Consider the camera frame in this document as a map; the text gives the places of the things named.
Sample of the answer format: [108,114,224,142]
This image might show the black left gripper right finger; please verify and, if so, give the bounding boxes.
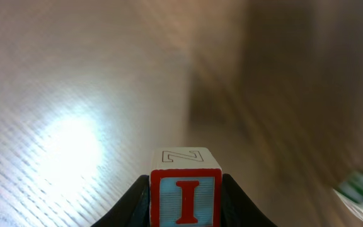
[221,173,277,227]

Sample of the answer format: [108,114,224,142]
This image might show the red letter I block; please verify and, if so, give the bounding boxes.
[149,147,222,227]

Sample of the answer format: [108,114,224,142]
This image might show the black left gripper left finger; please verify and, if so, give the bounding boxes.
[91,175,150,227]

